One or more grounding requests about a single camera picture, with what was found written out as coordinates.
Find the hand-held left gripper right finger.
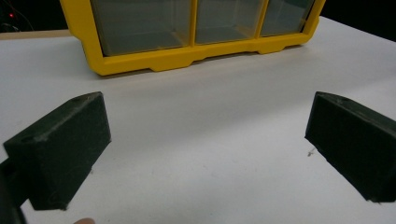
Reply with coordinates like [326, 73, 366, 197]
[304, 91, 396, 203]

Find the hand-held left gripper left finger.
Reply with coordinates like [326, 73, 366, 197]
[3, 91, 112, 211]

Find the yellow organizer box with drawers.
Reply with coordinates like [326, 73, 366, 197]
[59, 0, 327, 77]

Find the dark cable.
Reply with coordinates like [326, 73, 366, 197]
[0, 3, 35, 34]

